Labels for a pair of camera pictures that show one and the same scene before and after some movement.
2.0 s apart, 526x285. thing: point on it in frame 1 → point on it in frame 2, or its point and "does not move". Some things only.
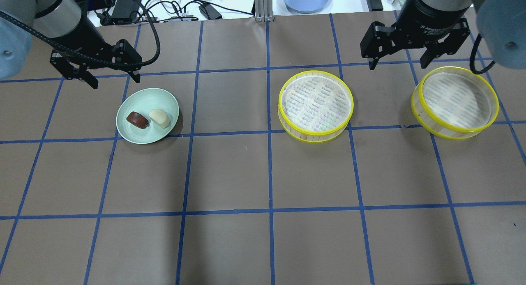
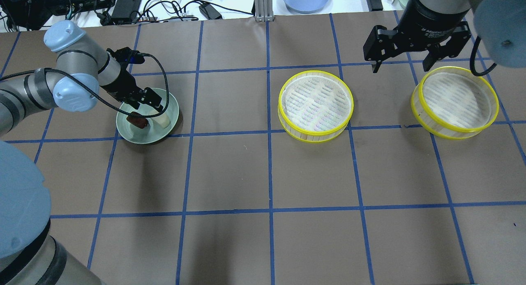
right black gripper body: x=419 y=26 does not move
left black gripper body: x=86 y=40 → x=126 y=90
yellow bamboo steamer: x=454 y=103 does not move
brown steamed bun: x=137 y=120 does not move
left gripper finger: x=90 y=79 → x=135 y=104
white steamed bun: x=160 y=118 does not move
